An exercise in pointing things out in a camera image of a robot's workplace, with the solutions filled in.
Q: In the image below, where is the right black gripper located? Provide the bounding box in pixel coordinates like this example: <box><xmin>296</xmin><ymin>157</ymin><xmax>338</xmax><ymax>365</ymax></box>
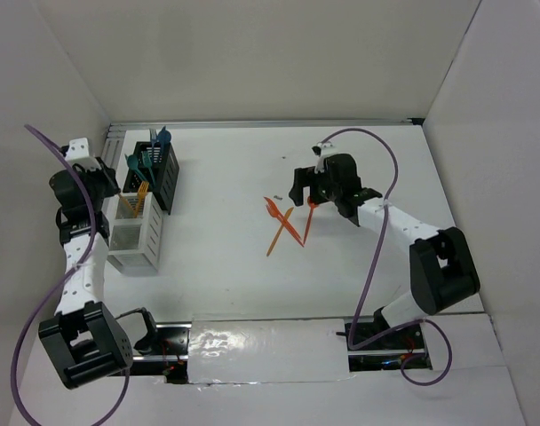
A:
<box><xmin>289</xmin><ymin>166</ymin><xmax>341</xmax><ymax>206</ymax></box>

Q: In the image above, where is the orange plastic spoon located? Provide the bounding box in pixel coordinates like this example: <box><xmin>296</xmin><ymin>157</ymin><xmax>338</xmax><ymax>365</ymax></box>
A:
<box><xmin>303</xmin><ymin>197</ymin><xmax>318</xmax><ymax>244</ymax></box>

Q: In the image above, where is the orange plastic fork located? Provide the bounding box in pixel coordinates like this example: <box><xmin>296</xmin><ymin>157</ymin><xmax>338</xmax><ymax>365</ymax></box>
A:
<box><xmin>266</xmin><ymin>204</ymin><xmax>278</xmax><ymax>218</ymax></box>

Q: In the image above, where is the blue plastic fork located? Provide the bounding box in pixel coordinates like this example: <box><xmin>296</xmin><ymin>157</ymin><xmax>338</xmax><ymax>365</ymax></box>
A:
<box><xmin>149</xmin><ymin>129</ymin><xmax>157</xmax><ymax>151</ymax></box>

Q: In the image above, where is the blue plastic spoon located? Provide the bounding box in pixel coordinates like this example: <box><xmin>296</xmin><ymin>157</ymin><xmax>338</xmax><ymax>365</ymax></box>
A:
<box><xmin>156</xmin><ymin>126</ymin><xmax>171</xmax><ymax>155</ymax></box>

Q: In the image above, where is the yellow plastic spoon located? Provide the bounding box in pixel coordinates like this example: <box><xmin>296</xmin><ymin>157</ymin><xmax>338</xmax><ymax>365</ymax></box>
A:
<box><xmin>117</xmin><ymin>193</ymin><xmax>137</xmax><ymax>219</ymax></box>

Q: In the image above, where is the teal plastic fork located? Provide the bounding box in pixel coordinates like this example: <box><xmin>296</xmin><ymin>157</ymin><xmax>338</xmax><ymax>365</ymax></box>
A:
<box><xmin>141</xmin><ymin>150</ymin><xmax>156</xmax><ymax>186</ymax></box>

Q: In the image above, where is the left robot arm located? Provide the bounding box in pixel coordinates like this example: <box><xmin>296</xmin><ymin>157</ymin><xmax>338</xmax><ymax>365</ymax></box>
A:
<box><xmin>38</xmin><ymin>157</ymin><xmax>161</xmax><ymax>390</ymax></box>

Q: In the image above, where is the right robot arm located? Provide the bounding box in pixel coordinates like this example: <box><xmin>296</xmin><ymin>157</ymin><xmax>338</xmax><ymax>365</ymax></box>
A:
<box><xmin>289</xmin><ymin>154</ymin><xmax>480</xmax><ymax>350</ymax></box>

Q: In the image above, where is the white utensil caddy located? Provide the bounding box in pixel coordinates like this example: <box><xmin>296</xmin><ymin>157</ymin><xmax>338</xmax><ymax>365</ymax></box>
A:
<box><xmin>107</xmin><ymin>193</ymin><xmax>164</xmax><ymax>276</ymax></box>

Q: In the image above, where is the yellow plastic knife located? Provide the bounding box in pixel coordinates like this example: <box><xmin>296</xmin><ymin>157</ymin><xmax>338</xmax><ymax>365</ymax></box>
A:
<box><xmin>266</xmin><ymin>207</ymin><xmax>294</xmax><ymax>256</ymax></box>

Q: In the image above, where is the black utensil caddy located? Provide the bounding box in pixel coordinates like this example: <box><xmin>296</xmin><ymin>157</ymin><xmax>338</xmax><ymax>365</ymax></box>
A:
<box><xmin>133</xmin><ymin>141</ymin><xmax>179</xmax><ymax>215</ymax></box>

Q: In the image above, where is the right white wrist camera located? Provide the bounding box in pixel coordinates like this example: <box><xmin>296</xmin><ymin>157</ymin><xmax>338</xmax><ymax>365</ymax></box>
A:
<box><xmin>312</xmin><ymin>142</ymin><xmax>337</xmax><ymax>173</ymax></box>

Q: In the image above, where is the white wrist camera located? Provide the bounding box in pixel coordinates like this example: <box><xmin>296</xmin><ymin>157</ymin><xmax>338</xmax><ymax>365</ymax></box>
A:
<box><xmin>65</xmin><ymin>138</ymin><xmax>99</xmax><ymax>171</ymax></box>
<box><xmin>312</xmin><ymin>142</ymin><xmax>337</xmax><ymax>173</ymax></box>

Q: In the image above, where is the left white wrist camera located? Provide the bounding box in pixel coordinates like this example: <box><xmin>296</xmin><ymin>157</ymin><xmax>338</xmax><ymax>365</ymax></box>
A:
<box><xmin>65</xmin><ymin>138</ymin><xmax>99</xmax><ymax>171</ymax></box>

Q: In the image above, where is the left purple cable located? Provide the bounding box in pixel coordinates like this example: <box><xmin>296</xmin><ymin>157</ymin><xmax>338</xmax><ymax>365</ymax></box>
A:
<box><xmin>11</xmin><ymin>123</ymin><xmax>131</xmax><ymax>425</ymax></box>

